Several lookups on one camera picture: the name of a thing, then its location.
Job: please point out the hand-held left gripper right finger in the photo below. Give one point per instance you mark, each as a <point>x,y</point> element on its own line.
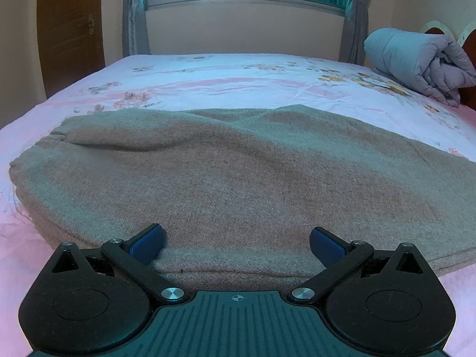
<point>325,248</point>

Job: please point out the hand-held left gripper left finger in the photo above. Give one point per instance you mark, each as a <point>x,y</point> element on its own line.
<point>148,243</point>

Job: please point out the grey-brown pants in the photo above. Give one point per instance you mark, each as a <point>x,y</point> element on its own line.
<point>238,178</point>

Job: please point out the bed with pink floral sheet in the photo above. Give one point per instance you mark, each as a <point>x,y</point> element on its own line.
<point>230,78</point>

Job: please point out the rolled grey duvet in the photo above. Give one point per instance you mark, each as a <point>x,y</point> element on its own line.
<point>409,59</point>

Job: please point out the grey curtain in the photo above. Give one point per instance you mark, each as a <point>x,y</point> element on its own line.
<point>134,15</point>
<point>355,26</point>

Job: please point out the brown wooden door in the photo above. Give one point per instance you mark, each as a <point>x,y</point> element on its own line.
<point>67,33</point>

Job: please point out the red and white headboard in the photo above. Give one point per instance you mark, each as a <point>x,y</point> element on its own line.
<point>469,41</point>

